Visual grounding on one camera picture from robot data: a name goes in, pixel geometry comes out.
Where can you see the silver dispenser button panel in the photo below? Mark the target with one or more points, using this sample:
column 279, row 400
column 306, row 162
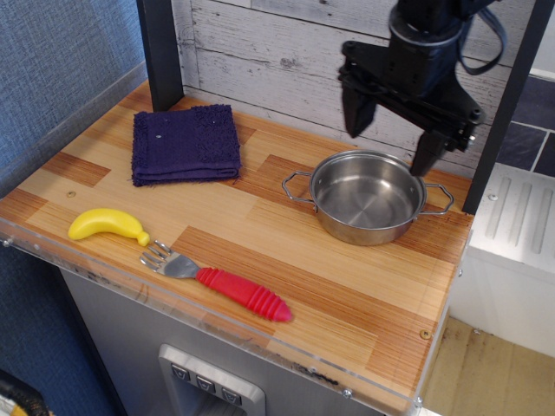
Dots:
column 197, row 387

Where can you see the fork with red handle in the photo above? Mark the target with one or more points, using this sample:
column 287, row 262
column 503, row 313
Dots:
column 255, row 297

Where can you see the yellow black object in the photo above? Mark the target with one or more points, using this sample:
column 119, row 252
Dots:
column 18, row 398

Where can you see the black right frame post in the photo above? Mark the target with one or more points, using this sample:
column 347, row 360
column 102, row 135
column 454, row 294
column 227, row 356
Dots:
column 528, row 49

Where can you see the black left frame post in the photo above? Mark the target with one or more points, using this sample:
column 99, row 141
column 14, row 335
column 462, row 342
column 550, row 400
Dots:
column 160, row 46

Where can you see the purple folded towel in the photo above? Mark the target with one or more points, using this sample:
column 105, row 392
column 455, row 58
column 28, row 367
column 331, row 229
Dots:
column 199, row 144

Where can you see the black frame post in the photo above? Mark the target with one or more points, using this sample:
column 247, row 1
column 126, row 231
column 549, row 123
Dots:
column 160, row 46
column 528, row 49

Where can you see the clear acrylic table edge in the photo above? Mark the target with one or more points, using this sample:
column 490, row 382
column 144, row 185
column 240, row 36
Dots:
column 364, row 319

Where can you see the yellow toy banana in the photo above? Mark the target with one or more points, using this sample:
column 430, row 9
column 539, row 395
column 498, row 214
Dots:
column 109, row 220

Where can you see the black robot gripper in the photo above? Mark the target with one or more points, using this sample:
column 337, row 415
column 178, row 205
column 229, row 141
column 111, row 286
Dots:
column 413, row 77

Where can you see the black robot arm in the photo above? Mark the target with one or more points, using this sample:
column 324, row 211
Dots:
column 436, row 15

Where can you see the white ribbed cabinet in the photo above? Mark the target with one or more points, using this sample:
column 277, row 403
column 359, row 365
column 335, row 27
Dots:
column 506, row 281

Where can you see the stainless steel pot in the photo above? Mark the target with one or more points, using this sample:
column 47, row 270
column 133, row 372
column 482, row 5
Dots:
column 363, row 197

